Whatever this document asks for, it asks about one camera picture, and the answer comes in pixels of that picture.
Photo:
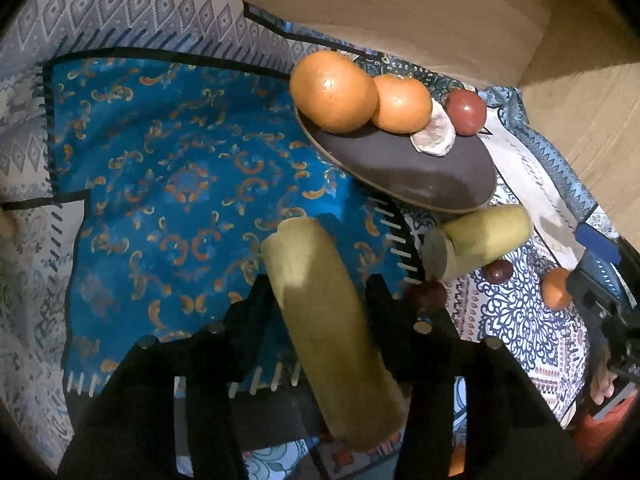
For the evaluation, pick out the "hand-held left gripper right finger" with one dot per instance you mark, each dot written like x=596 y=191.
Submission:
x=382 y=305

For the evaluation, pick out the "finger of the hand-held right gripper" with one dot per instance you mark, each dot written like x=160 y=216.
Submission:
x=595 y=240

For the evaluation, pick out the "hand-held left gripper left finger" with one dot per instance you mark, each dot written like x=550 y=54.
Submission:
x=250 y=310

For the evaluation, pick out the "small orange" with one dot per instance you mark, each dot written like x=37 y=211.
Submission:
x=556 y=288

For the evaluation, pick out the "long green cucumber piece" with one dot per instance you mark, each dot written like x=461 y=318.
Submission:
x=325 y=325

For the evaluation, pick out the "dark brown oval plate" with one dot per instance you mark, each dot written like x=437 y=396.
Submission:
x=415 y=170

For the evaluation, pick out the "person's right hand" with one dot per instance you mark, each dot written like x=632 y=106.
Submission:
x=600 y=382

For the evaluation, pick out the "white blue paisley cloth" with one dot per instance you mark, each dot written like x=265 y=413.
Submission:
x=520 y=320

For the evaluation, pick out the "short green cucumber piece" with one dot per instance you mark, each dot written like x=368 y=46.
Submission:
x=475 y=242

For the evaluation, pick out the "red cloth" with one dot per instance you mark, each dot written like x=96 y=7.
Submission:
x=600 y=427

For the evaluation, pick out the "blue ornate cloth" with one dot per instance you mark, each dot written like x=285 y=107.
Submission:
x=175 y=185

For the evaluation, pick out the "medium orange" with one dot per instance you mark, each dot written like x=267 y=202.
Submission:
x=402 y=104

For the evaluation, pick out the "large orange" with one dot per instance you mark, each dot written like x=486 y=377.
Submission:
x=332 y=91

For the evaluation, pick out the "grey geometric patterned blanket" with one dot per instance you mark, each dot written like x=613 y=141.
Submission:
x=100 y=15

